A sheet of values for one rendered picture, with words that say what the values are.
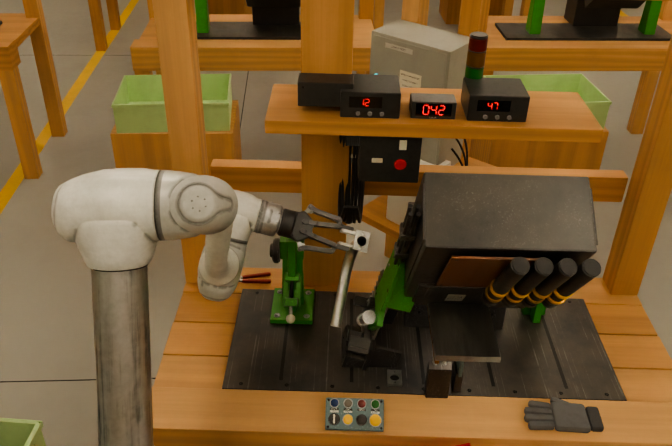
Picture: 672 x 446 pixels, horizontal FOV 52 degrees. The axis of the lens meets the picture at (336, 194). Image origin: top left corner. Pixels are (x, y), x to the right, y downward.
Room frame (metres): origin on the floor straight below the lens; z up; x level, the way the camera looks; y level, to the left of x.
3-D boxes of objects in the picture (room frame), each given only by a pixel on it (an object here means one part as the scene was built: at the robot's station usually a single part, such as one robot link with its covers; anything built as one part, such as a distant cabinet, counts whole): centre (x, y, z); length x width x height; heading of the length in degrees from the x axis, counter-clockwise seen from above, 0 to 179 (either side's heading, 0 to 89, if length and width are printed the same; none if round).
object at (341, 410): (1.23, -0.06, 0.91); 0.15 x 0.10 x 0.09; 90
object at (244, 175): (1.90, -0.26, 1.23); 1.30 x 0.05 x 0.09; 90
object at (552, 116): (1.79, -0.26, 1.52); 0.90 x 0.25 x 0.04; 90
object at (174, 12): (1.83, -0.26, 1.36); 1.49 x 0.09 x 0.97; 90
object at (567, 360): (1.53, -0.25, 0.89); 1.10 x 0.42 x 0.02; 90
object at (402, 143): (1.74, -0.15, 1.42); 0.17 x 0.12 x 0.15; 90
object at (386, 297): (1.46, -0.18, 1.17); 0.13 x 0.12 x 0.20; 90
